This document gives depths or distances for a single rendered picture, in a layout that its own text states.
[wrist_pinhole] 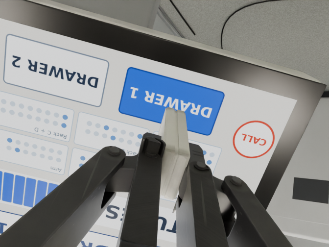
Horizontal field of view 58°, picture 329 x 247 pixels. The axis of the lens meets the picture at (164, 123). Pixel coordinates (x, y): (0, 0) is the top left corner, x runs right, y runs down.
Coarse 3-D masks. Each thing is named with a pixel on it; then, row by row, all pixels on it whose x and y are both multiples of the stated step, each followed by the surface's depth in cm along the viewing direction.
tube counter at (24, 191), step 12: (0, 180) 32; (12, 180) 32; (24, 180) 32; (36, 180) 32; (48, 180) 32; (0, 192) 32; (12, 192) 32; (24, 192) 32; (36, 192) 32; (48, 192) 32; (12, 204) 33; (24, 204) 33
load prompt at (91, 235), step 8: (0, 216) 34; (8, 216) 34; (16, 216) 34; (0, 224) 34; (8, 224) 34; (0, 232) 34; (88, 232) 34; (96, 232) 34; (88, 240) 35; (96, 240) 34; (104, 240) 34; (112, 240) 34
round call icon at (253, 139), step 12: (240, 120) 29; (252, 120) 29; (240, 132) 29; (252, 132) 29; (264, 132) 29; (276, 132) 29; (240, 144) 30; (252, 144) 29; (264, 144) 29; (240, 156) 30; (252, 156) 30; (264, 156) 30
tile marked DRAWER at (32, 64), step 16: (16, 48) 27; (32, 48) 27; (48, 48) 26; (64, 48) 26; (16, 64) 27; (32, 64) 27; (48, 64) 27; (64, 64) 27; (80, 64) 27; (96, 64) 27; (16, 80) 28; (32, 80) 28; (48, 80) 28; (64, 80) 28; (80, 80) 28; (96, 80) 27; (64, 96) 28; (80, 96) 28; (96, 96) 28
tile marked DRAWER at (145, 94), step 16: (128, 80) 27; (144, 80) 27; (160, 80) 27; (176, 80) 27; (128, 96) 28; (144, 96) 28; (160, 96) 28; (176, 96) 28; (192, 96) 28; (208, 96) 28; (224, 96) 28; (128, 112) 29; (144, 112) 29; (160, 112) 28; (192, 112) 28; (208, 112) 28; (192, 128) 29; (208, 128) 29
